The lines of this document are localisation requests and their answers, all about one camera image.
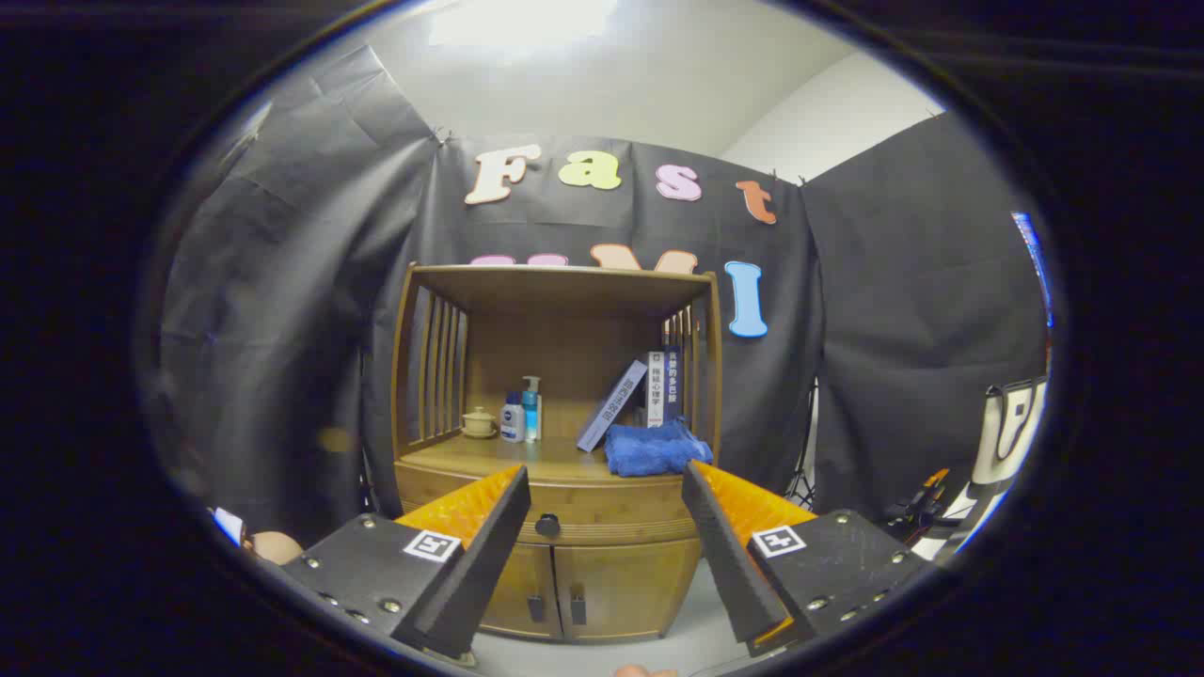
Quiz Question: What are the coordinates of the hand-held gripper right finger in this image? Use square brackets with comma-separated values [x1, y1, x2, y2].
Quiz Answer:
[681, 460, 929, 657]

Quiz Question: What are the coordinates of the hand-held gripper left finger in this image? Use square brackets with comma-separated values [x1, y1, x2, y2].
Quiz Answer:
[280, 464, 533, 661]

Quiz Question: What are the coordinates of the wooden drawer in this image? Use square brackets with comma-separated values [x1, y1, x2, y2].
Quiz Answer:
[395, 461, 703, 546]

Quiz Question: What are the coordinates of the wooden cabinet door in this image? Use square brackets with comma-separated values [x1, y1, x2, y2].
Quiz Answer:
[478, 542, 563, 642]
[553, 538, 703, 644]

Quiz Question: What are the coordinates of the wooden countertop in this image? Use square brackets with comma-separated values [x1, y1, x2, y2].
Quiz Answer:
[400, 434, 702, 485]

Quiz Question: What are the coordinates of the wooden cabinet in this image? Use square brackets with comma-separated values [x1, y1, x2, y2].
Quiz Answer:
[391, 263, 723, 644]

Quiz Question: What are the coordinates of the blue towel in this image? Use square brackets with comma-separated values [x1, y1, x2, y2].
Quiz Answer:
[604, 417, 715, 478]

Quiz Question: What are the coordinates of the grey book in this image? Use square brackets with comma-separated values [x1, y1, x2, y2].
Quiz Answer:
[577, 360, 649, 453]

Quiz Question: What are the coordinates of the black and orange tool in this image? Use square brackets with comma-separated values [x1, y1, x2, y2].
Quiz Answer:
[884, 467, 951, 527]

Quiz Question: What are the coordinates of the person's bare knee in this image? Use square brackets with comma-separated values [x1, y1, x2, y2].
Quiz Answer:
[246, 531, 304, 566]

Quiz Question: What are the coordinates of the black backdrop cloth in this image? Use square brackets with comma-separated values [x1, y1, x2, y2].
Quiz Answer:
[155, 45, 1050, 546]

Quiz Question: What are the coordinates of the white bag black print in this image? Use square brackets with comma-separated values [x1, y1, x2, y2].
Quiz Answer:
[969, 376, 1048, 490]

